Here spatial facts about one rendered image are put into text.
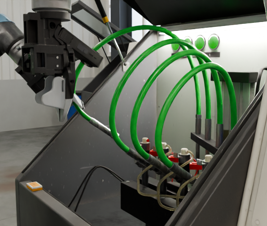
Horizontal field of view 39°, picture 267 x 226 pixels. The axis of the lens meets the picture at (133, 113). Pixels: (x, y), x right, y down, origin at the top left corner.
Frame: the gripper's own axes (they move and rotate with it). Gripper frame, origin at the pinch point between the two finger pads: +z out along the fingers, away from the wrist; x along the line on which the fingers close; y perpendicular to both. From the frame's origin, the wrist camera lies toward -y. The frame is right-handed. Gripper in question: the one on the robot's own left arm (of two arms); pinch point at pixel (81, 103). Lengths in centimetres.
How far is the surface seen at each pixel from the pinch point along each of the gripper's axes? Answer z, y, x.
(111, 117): 10.9, -3.6, 18.6
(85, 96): -79, 4, -375
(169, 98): 17.5, -14.6, 30.1
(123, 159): 19.0, 4.2, -34.1
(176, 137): 26.5, -15.4, -31.5
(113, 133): 13.9, -1.3, 17.4
